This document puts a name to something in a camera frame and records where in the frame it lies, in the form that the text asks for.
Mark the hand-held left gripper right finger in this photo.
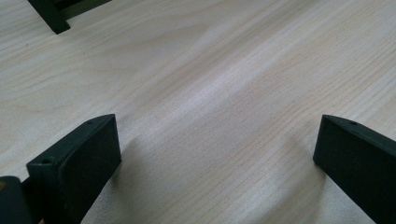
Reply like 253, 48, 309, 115
312, 114, 396, 224

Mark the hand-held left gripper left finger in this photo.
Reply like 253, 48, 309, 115
25, 113, 122, 224

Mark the black metal two-tier rack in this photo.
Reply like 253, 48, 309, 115
27, 0, 114, 35

